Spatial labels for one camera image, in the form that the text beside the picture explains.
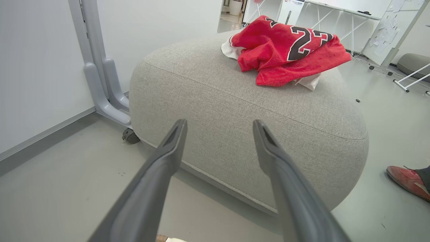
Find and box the grey pouf seat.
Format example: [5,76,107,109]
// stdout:
[396,53,430,83]

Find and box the white metal rack frame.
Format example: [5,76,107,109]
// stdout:
[393,63,430,93]

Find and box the whiteboard with paper sheets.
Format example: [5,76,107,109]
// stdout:
[362,0,430,70]

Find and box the white waste bin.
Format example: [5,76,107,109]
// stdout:
[229,0,243,16]

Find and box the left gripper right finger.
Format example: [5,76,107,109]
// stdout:
[252,119,352,242]

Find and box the red jersey number 23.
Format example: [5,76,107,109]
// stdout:
[231,15,337,73]

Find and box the white standing sign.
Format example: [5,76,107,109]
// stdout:
[277,0,306,25]

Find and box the dark trouser leg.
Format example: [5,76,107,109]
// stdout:
[415,165,430,194]

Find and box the light grey fabric seat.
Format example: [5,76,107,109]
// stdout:
[129,30,370,216]

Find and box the black caster wheel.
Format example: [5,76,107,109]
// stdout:
[122,127,141,145]

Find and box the white basket with tan rim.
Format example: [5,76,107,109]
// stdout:
[156,234,188,242]

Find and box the red shoe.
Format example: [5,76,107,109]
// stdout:
[386,165,430,203]

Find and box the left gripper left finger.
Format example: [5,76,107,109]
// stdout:
[87,119,188,242]

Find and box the white frame table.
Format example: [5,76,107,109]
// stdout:
[304,0,382,55]

